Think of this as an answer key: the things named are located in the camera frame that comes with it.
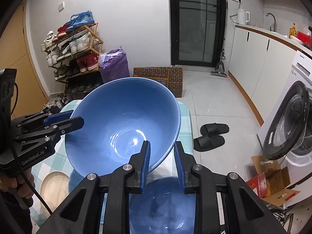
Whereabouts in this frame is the black slipper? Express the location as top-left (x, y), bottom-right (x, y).
top-left (200, 123), bottom-right (230, 136)
top-left (193, 135), bottom-right (225, 152)

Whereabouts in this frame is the white washing machine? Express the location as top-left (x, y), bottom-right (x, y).
top-left (258, 50), bottom-right (312, 183)

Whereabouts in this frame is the red box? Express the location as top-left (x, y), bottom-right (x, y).
top-left (297, 31), bottom-right (311, 45)

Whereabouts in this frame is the person's left forearm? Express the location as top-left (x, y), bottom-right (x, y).
top-left (0, 192), bottom-right (32, 234)

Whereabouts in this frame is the brown circle-patterned mat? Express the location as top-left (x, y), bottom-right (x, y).
top-left (133, 66), bottom-right (184, 98)

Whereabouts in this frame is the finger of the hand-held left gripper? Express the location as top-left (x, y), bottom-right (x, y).
top-left (15, 116), bottom-right (85, 143)
top-left (11, 110), bottom-right (74, 127)

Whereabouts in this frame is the pile of loose sneakers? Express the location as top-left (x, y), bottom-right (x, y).
top-left (40, 94), bottom-right (71, 114)

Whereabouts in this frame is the wooden shoe rack with shoes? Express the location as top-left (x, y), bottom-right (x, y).
top-left (41, 10), bottom-right (101, 93)

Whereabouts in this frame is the white electric kettle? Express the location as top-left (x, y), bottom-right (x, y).
top-left (237, 8), bottom-right (251, 25)

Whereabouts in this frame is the black framed glass door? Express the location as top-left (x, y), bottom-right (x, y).
top-left (168, 0), bottom-right (227, 66)

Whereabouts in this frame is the orange wooden door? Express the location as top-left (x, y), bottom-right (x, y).
top-left (0, 1), bottom-right (49, 100)

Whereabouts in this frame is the purple plastic bag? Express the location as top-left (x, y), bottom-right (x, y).
top-left (99, 46), bottom-right (130, 83)

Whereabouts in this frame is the person's left hand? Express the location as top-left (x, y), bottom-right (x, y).
top-left (0, 169), bottom-right (35, 199)

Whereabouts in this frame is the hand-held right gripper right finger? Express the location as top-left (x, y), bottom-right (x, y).
top-left (175, 141), bottom-right (289, 234)

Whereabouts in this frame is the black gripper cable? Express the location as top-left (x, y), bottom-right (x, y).
top-left (0, 82), bottom-right (53, 214)

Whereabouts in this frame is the chrome kitchen faucet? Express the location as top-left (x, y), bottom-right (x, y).
top-left (266, 13), bottom-right (277, 32)

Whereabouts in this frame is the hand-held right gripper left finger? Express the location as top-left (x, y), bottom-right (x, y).
top-left (36, 141), bottom-right (151, 234)

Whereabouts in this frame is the grey floor mop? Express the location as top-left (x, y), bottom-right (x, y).
top-left (211, 0), bottom-right (229, 77)

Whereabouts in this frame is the open cardboard box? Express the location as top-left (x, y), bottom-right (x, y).
top-left (246, 155), bottom-right (301, 206)

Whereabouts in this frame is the white kitchen cabinet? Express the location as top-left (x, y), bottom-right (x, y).
top-left (228, 24), bottom-right (312, 125)

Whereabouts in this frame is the large cream plate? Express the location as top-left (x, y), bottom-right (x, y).
top-left (40, 171), bottom-right (69, 215)

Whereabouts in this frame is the red carton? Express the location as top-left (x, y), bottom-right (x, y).
top-left (246, 172), bottom-right (271, 198)

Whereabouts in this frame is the teal white checked tablecloth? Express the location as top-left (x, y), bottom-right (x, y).
top-left (30, 97), bottom-right (194, 234)

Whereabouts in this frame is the blue bowl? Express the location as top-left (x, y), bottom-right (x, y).
top-left (65, 77), bottom-right (182, 178)
top-left (69, 169), bottom-right (197, 234)

